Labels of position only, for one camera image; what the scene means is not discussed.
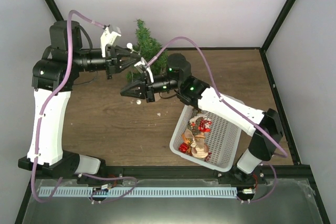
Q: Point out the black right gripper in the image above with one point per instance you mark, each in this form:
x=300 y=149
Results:
x=149 y=93

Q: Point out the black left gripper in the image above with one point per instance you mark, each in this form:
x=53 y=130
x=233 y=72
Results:
x=113 y=56

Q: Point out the white perforated plastic basket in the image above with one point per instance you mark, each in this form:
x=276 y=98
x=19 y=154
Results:
x=222 y=141

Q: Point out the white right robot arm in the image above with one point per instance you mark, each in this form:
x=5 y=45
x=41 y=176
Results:
x=264 y=127

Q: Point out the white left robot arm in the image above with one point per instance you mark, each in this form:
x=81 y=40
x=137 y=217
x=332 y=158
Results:
x=45 y=153

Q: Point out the small green christmas tree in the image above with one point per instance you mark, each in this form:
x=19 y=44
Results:
x=147 y=46

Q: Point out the red foil gift ornament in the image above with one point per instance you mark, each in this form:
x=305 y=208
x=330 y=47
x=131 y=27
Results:
x=184 y=148

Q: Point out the wooden snowman ornament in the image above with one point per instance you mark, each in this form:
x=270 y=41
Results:
x=199 y=149

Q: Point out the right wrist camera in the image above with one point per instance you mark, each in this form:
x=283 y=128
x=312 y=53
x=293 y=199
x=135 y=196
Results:
x=143 y=67

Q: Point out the light blue cable duct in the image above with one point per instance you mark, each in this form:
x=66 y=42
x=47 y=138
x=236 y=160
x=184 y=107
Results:
x=150 y=192

